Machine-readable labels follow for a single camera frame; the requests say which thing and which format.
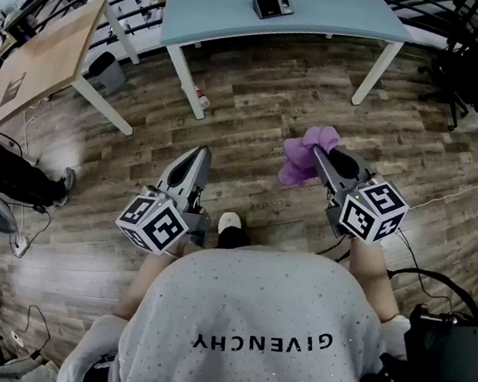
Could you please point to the black office chair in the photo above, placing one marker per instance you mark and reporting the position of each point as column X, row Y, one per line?
column 473, row 64

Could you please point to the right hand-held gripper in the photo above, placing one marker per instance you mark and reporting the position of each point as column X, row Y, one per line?
column 372, row 213

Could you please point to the person's white shoe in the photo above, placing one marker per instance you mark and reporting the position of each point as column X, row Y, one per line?
column 229, row 219

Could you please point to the black backpack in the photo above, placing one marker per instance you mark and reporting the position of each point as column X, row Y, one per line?
column 453, row 361

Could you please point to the black keypad access-control device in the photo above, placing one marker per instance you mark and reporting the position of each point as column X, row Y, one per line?
column 270, row 2

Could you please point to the person's black trousers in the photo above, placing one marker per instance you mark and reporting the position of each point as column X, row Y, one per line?
column 232, row 238

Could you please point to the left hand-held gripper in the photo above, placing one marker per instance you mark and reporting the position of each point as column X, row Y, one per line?
column 152, row 226

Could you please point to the purple cloth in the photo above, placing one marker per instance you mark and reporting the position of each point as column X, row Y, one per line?
column 296, row 158

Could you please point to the person's white studded shirt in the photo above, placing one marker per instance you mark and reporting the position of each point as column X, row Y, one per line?
column 256, row 320

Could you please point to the dark sheet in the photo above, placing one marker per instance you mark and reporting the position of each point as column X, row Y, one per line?
column 13, row 88

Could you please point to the white power strip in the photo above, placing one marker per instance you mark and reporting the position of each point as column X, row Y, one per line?
column 20, row 247
column 16, row 340

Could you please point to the grey trash bin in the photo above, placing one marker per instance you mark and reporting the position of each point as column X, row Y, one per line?
column 109, row 75

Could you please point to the person's right forearm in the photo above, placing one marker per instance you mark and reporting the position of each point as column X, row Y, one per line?
column 368, row 274

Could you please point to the light blue table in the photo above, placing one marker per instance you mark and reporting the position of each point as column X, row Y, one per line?
column 316, row 20

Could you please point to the red white bottle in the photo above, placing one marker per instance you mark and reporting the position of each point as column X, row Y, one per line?
column 202, row 97

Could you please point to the person's left forearm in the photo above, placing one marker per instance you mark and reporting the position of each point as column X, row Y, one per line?
column 143, row 278

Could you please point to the light wooden table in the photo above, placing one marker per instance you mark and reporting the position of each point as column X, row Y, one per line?
column 46, row 53

